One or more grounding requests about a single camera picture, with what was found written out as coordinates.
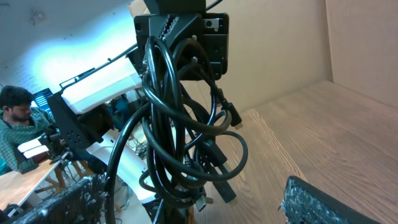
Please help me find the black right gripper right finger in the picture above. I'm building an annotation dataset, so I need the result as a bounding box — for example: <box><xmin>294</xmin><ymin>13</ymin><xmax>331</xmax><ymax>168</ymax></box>
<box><xmin>279</xmin><ymin>175</ymin><xmax>378</xmax><ymax>224</ymax></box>

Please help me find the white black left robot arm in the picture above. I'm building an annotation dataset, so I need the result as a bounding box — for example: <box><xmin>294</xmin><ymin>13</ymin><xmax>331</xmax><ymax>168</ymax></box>
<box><xmin>47</xmin><ymin>0</ymin><xmax>229</xmax><ymax>162</ymax></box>

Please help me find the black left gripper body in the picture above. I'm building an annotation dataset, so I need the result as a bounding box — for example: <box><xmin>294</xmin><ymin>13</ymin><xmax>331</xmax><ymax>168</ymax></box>
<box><xmin>133</xmin><ymin>0</ymin><xmax>229</xmax><ymax>80</ymax></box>

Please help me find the black cable bundle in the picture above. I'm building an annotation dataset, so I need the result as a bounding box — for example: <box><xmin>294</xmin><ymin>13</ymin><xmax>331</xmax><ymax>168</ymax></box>
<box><xmin>103</xmin><ymin>35</ymin><xmax>249</xmax><ymax>224</ymax></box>

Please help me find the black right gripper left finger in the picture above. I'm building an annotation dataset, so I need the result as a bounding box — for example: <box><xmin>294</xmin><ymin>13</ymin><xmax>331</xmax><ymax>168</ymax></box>
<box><xmin>4</xmin><ymin>174</ymin><xmax>108</xmax><ymax>224</ymax></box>

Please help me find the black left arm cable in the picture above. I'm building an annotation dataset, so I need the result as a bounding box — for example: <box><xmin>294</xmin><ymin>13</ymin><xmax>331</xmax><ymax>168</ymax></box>
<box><xmin>58</xmin><ymin>0</ymin><xmax>224</xmax><ymax>90</ymax></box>

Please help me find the wooden side table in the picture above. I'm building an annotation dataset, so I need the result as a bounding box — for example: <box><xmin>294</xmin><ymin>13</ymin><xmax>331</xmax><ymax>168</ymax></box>
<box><xmin>1</xmin><ymin>160</ymin><xmax>74</xmax><ymax>210</ymax></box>

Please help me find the man in green shirt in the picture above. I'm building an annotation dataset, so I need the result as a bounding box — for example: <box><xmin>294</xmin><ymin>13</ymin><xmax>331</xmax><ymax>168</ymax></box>
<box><xmin>1</xmin><ymin>85</ymin><xmax>55</xmax><ymax>175</ymax></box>

